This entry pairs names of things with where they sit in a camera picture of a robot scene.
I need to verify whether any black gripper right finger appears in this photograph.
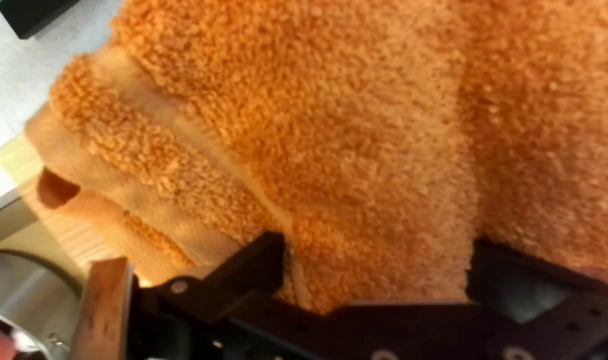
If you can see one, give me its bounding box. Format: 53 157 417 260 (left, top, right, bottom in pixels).
469 236 608 323

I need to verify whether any stainless steel pot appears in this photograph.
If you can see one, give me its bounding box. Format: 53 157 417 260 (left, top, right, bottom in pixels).
0 247 89 360

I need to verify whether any orange terry towel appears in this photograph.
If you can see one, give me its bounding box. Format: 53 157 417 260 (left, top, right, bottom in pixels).
22 0 608 315

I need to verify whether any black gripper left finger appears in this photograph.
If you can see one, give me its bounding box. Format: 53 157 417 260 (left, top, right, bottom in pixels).
69 230 289 360

